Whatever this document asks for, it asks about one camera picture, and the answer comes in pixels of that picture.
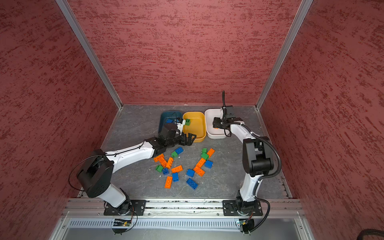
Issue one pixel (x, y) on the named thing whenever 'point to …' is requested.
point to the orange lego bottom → (168, 182)
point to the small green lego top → (204, 150)
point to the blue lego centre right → (190, 172)
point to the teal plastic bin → (165, 115)
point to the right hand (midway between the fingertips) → (216, 125)
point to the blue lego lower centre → (175, 177)
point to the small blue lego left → (165, 171)
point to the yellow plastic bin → (198, 125)
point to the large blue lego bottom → (192, 183)
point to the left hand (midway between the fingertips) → (189, 137)
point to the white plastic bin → (212, 133)
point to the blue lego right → (208, 164)
